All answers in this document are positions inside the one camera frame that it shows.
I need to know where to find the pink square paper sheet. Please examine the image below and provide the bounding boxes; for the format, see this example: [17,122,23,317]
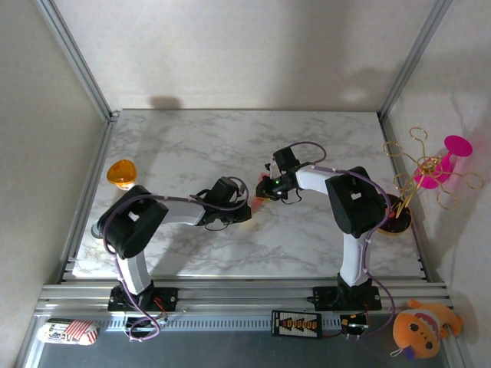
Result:
[251,172,270,212]

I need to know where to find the grey metal sheet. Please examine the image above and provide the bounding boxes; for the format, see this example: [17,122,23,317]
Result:
[15,329,467,368]

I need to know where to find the orange plastic cup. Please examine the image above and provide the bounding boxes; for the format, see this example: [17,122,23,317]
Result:
[106,159,138,191]

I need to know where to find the black charging board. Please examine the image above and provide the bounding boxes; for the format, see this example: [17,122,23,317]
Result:
[271,309,323,340]

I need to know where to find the black power connector box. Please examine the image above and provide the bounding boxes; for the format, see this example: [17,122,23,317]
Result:
[340,314,370,335]

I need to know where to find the pink plastic goblet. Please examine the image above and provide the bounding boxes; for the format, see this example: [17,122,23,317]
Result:
[413,134,474,191]

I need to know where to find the red striped snack bag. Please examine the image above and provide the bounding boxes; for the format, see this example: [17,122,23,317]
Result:
[39,317,101,347]

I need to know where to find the orange plush fish toy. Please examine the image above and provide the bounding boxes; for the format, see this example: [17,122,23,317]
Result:
[390,298,464,361]

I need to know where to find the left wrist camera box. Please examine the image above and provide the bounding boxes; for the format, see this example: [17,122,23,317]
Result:
[209,176,242,204]

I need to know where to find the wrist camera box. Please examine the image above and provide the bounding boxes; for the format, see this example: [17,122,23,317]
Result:
[272,147,303,173]
[209,176,242,204]

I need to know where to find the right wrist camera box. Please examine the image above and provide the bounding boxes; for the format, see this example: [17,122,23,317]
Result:
[272,147,303,173]

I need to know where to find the aluminium frame rail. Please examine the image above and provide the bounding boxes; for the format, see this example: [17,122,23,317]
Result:
[33,281,456,318]

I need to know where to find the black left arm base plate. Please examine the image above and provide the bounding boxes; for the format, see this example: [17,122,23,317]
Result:
[107,286,180,312]

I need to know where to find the grey slotted cable duct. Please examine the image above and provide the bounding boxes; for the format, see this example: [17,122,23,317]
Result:
[95,314,344,333]

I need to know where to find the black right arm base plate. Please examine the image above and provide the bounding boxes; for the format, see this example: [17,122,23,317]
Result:
[312,285,383,312]

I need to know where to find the aluminium side rail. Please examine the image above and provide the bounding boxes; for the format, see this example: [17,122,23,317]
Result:
[56,114,118,285]
[378,113,448,285]

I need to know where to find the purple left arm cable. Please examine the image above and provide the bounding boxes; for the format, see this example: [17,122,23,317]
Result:
[101,176,250,343]

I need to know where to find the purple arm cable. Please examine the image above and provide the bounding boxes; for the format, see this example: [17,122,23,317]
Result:
[101,176,250,343]
[289,140,396,341]

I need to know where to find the gold wire stand black base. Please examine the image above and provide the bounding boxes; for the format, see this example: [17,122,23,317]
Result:
[377,126,486,236]

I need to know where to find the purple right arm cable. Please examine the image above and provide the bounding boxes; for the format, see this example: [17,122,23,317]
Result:
[289,140,396,341]

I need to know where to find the aluminium frame post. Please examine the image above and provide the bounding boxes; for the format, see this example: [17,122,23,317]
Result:
[377,0,454,120]
[34,0,120,123]

